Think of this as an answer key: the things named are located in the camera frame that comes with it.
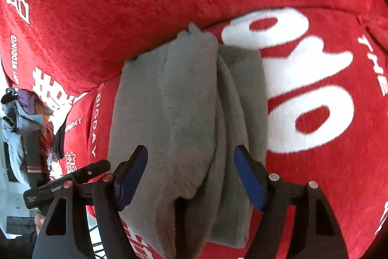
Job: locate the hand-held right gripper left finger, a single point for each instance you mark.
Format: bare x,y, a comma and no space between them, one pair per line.
133,178

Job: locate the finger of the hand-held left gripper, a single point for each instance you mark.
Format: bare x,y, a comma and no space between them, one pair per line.
88,171

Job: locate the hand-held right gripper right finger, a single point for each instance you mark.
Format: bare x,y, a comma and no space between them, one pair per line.
250,180

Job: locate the grey sweater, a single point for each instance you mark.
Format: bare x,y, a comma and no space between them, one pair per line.
188,125

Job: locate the pile of clothes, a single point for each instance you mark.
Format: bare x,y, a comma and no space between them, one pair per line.
27,131

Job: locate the person's left hand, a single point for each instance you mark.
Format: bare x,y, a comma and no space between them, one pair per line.
39,222

